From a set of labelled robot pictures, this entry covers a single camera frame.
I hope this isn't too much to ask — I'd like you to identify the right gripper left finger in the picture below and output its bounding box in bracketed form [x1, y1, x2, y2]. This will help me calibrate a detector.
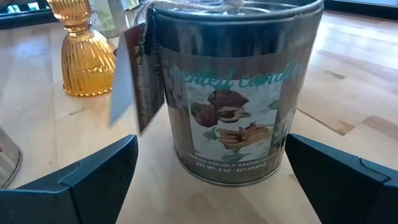
[0, 134, 139, 224]

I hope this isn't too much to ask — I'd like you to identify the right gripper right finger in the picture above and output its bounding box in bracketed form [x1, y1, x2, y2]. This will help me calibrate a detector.
[285, 133, 398, 224]

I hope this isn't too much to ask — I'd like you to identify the glass jar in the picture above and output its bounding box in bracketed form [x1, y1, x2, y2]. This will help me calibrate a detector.
[0, 126, 23, 190]

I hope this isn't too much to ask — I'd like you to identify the candle tin nut label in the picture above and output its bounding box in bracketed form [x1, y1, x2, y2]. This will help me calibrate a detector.
[108, 0, 326, 187]

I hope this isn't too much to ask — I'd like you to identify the amber glass candle holder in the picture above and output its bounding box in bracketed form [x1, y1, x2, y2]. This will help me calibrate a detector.
[46, 0, 116, 97]

